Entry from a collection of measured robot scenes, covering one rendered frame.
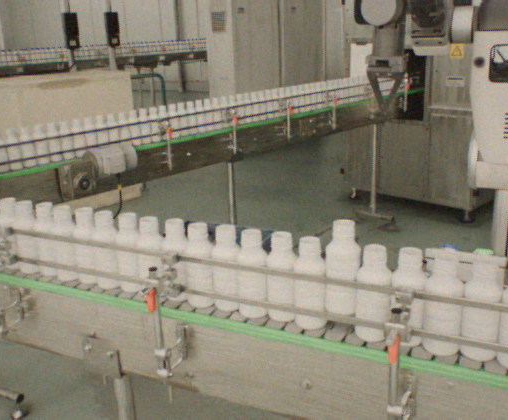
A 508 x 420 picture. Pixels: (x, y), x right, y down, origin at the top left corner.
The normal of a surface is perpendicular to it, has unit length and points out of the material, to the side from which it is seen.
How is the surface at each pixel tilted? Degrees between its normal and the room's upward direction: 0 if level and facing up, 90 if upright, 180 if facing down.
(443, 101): 90
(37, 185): 90
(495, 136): 90
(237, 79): 90
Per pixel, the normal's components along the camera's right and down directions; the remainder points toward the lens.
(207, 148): 0.70, 0.21
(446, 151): -0.69, 0.24
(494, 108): -0.44, 0.29
